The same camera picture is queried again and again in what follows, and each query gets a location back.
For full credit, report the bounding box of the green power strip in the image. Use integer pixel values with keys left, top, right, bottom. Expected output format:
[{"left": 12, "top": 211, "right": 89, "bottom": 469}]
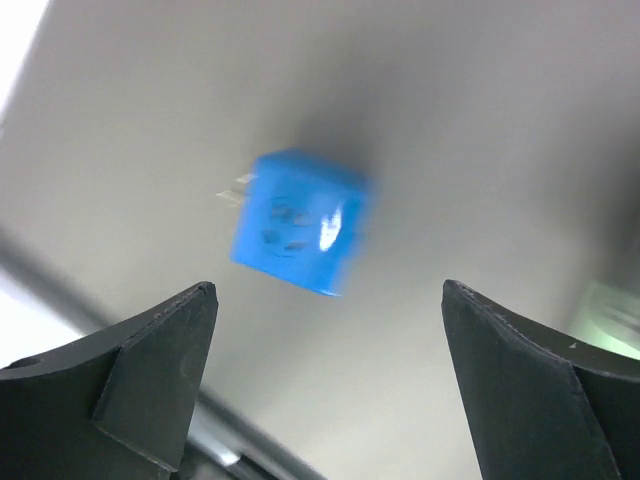
[{"left": 569, "top": 281, "right": 639, "bottom": 360}]

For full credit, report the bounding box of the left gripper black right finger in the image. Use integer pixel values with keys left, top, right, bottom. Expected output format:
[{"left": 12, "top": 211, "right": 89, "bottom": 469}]
[{"left": 441, "top": 280, "right": 639, "bottom": 479}]

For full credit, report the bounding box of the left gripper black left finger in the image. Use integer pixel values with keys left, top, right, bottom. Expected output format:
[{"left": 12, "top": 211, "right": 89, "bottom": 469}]
[{"left": 1, "top": 282, "right": 218, "bottom": 473}]

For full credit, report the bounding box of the blue cube plug adapter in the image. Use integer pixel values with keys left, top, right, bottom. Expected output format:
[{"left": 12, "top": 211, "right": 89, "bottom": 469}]
[{"left": 217, "top": 149, "right": 374, "bottom": 297}]

